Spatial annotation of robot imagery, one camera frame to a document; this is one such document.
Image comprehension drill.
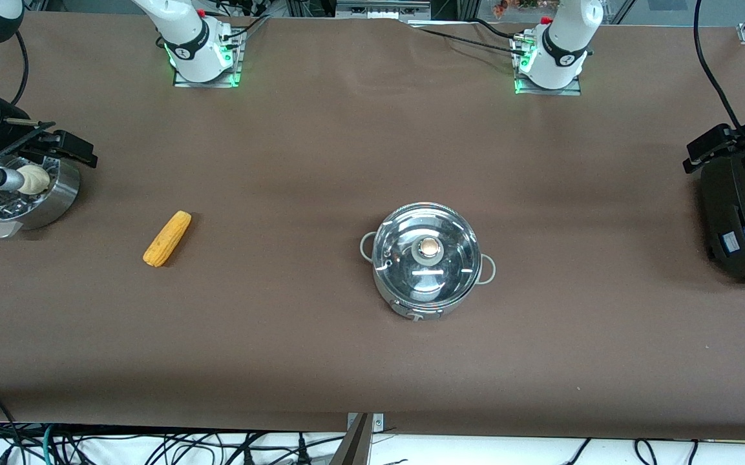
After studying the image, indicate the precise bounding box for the yellow corn cob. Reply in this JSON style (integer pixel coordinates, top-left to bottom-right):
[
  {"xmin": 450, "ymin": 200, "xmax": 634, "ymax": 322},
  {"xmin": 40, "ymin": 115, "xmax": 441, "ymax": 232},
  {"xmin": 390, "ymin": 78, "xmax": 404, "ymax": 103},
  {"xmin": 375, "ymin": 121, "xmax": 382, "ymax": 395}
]
[{"xmin": 143, "ymin": 211, "xmax": 193, "ymax": 268}]

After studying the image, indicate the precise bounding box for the glass pot lid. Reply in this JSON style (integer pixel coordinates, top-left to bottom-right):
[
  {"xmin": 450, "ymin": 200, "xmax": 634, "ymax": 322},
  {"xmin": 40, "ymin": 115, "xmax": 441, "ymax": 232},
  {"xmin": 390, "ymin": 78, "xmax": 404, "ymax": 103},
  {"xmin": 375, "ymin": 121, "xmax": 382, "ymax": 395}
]
[{"xmin": 372, "ymin": 203, "xmax": 481, "ymax": 305}]

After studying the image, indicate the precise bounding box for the steel steamer pot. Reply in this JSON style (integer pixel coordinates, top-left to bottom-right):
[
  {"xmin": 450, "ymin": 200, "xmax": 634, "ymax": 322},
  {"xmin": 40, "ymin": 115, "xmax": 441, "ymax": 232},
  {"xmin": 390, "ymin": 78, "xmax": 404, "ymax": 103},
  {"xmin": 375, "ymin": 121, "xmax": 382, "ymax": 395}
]
[{"xmin": 0, "ymin": 152, "xmax": 81, "ymax": 238}]

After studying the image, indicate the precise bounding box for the white steamed bun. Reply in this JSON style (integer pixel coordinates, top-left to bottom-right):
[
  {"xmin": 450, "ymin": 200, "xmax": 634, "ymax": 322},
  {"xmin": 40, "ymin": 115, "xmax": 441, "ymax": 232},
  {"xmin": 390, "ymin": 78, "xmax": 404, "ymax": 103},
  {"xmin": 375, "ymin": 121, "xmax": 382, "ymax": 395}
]
[{"xmin": 16, "ymin": 164, "xmax": 51, "ymax": 196}]

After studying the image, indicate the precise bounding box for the black rice cooker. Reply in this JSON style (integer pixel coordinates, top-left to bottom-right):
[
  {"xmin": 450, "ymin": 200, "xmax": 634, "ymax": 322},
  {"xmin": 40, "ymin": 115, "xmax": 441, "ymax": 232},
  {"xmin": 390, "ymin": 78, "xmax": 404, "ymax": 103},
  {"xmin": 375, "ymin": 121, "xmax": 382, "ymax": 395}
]
[{"xmin": 698, "ymin": 139, "xmax": 745, "ymax": 286}]

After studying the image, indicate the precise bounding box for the brown table cover sheet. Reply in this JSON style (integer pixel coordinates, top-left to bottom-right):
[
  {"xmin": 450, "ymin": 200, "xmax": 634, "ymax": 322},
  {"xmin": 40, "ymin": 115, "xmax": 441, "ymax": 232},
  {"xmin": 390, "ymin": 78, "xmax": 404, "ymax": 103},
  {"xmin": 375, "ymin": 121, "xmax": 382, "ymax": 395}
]
[{"xmin": 0, "ymin": 12, "xmax": 745, "ymax": 435}]

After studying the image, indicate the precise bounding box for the grey metal box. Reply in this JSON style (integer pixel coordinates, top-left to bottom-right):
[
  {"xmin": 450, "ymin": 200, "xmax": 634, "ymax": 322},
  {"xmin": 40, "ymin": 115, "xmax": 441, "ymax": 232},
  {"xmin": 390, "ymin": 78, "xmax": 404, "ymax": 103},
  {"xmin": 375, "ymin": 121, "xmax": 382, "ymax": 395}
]
[{"xmin": 335, "ymin": 0, "xmax": 432, "ymax": 20}]

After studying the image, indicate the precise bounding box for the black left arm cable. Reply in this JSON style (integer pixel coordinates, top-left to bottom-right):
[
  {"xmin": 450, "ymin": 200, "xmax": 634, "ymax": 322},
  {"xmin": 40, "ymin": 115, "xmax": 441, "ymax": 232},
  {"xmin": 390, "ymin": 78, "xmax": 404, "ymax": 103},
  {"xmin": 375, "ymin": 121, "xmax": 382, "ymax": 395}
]
[{"xmin": 693, "ymin": 0, "xmax": 745, "ymax": 140}]

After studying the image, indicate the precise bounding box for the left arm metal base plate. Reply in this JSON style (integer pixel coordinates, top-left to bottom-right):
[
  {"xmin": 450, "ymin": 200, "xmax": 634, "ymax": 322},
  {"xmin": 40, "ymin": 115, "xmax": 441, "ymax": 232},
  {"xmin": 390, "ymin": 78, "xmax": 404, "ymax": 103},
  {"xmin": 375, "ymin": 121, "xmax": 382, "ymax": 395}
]
[{"xmin": 513, "ymin": 36, "xmax": 583, "ymax": 96}]

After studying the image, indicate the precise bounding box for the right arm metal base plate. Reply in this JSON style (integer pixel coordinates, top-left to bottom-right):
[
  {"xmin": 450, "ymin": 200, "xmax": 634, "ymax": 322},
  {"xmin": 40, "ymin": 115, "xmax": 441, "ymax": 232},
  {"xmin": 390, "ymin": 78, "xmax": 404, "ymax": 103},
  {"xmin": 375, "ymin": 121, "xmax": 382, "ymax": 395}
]
[{"xmin": 173, "ymin": 29, "xmax": 244, "ymax": 88}]

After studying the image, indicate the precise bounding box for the black base cable bundle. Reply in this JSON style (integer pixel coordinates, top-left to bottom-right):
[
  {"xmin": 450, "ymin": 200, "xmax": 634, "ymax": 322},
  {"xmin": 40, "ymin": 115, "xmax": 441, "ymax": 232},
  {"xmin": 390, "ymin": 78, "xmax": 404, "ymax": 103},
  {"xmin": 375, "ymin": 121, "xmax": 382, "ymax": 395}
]
[{"xmin": 217, "ymin": 13, "xmax": 273, "ymax": 41}]

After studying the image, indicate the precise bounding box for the short black table cable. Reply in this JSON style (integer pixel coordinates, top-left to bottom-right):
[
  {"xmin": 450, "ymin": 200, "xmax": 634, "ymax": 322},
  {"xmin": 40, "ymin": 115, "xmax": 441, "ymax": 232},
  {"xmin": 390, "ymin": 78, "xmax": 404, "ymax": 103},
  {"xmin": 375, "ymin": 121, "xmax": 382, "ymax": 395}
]
[{"xmin": 469, "ymin": 18, "xmax": 523, "ymax": 42}]

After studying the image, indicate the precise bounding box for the long black table cable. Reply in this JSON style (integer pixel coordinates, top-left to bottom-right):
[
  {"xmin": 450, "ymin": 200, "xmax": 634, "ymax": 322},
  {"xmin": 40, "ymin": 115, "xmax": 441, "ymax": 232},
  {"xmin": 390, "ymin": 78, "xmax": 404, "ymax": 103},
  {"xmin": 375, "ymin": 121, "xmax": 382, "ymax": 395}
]
[{"xmin": 411, "ymin": 26, "xmax": 529, "ymax": 56}]

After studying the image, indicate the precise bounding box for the steel pot with grey handles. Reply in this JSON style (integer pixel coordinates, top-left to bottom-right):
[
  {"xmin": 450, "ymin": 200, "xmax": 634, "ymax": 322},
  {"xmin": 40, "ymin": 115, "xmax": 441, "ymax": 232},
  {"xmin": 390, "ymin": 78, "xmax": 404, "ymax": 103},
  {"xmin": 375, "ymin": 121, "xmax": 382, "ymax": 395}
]
[{"xmin": 360, "ymin": 202, "xmax": 497, "ymax": 322}]

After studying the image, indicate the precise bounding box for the small metal table bracket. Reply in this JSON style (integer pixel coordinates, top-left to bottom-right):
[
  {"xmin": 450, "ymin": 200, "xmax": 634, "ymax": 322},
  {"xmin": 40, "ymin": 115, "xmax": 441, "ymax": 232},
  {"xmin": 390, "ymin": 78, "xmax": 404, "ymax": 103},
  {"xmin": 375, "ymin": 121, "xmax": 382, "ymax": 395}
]
[{"xmin": 346, "ymin": 413, "xmax": 384, "ymax": 432}]

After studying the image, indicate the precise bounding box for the grey slanted post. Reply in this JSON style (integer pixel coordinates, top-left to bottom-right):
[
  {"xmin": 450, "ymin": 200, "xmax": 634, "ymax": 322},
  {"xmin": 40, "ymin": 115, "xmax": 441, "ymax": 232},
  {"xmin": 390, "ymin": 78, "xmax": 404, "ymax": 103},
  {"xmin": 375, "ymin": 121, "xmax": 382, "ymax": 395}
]
[{"xmin": 330, "ymin": 413, "xmax": 373, "ymax": 465}]

